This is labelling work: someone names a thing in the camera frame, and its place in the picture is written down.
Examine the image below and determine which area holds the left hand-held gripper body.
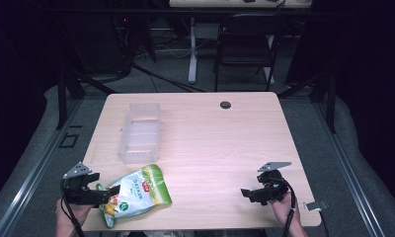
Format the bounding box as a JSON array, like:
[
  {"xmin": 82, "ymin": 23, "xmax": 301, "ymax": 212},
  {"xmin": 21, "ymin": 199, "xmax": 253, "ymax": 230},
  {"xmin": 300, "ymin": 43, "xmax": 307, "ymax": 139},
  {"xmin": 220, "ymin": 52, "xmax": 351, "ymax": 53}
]
[{"xmin": 60, "ymin": 161, "xmax": 111, "ymax": 208}]

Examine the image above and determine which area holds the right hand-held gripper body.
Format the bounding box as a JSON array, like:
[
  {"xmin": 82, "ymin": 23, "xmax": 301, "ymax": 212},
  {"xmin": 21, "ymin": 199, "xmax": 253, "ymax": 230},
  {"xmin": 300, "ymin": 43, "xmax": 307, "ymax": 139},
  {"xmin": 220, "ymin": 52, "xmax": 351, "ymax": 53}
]
[{"xmin": 256, "ymin": 161, "xmax": 293, "ymax": 202}]

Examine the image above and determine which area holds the green and white snack bag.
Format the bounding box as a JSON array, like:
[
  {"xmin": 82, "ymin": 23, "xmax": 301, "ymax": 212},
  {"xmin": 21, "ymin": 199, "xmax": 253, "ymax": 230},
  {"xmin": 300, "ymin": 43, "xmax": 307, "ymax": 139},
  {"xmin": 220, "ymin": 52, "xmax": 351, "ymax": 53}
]
[{"xmin": 98, "ymin": 163, "xmax": 174, "ymax": 229}]

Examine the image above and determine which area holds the person's left hand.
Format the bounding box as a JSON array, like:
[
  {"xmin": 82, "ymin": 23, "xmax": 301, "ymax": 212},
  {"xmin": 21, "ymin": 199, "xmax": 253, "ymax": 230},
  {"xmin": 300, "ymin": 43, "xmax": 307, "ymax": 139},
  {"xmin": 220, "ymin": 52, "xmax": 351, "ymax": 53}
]
[{"xmin": 55, "ymin": 198, "xmax": 95, "ymax": 237}]

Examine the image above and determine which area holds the person's right hand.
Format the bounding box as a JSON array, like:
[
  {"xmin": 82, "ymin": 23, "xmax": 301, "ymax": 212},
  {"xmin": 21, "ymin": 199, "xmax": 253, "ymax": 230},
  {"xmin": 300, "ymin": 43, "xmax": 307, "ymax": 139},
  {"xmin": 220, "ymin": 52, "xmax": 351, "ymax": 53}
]
[{"xmin": 270, "ymin": 192, "xmax": 308, "ymax": 237}]

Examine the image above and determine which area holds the grey metal clamp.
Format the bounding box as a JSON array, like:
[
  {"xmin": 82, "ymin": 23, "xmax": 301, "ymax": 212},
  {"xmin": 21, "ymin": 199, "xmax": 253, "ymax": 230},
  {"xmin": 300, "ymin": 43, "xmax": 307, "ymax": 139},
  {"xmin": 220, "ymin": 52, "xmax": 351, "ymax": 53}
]
[{"xmin": 303, "ymin": 200, "xmax": 330, "ymax": 212}]

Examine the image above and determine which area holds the clear plastic container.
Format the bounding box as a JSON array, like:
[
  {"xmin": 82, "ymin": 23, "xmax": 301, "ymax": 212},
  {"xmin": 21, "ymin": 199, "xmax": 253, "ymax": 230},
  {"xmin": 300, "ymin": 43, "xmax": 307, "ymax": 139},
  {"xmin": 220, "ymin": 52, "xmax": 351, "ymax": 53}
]
[{"xmin": 118, "ymin": 102, "xmax": 163, "ymax": 165}]

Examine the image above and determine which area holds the black metal stand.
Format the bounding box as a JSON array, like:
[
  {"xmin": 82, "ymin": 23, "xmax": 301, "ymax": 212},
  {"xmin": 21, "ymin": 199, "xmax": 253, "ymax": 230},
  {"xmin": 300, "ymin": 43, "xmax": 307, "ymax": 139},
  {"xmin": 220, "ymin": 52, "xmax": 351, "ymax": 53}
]
[
  {"xmin": 55, "ymin": 70, "xmax": 119, "ymax": 130},
  {"xmin": 277, "ymin": 67, "xmax": 338, "ymax": 134}
]

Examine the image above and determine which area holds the dark computer tower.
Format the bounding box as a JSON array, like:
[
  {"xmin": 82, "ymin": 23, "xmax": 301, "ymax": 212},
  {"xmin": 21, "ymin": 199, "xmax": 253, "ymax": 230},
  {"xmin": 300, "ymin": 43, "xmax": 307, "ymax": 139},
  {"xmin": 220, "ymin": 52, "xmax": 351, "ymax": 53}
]
[{"xmin": 66, "ymin": 13, "xmax": 134, "ymax": 75}]

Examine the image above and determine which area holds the black folding chair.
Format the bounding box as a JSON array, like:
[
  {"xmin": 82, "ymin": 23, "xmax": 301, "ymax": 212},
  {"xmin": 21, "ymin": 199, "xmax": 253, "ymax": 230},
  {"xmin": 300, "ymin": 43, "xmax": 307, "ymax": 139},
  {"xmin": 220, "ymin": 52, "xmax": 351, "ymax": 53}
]
[{"xmin": 212, "ymin": 13, "xmax": 289, "ymax": 93}]

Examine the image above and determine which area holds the white desk with metal leg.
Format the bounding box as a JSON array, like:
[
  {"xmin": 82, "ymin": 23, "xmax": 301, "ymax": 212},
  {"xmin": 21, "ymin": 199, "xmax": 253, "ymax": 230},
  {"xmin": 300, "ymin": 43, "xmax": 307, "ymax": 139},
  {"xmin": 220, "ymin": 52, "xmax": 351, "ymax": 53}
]
[{"xmin": 168, "ymin": 0, "xmax": 314, "ymax": 85}]

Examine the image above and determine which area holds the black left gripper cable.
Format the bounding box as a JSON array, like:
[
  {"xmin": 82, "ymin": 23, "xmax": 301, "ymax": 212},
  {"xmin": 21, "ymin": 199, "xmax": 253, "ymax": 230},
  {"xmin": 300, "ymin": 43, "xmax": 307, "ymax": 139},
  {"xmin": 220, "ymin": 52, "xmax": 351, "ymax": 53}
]
[{"xmin": 59, "ymin": 187, "xmax": 87, "ymax": 237}]

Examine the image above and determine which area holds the aluminium floor rail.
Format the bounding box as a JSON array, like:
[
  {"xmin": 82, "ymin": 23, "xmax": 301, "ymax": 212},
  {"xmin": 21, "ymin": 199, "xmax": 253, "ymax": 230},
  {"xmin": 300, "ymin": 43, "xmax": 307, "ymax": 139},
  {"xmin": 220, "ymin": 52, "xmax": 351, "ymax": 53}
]
[
  {"xmin": 312, "ymin": 98, "xmax": 387, "ymax": 237},
  {"xmin": 0, "ymin": 98, "xmax": 85, "ymax": 237}
]

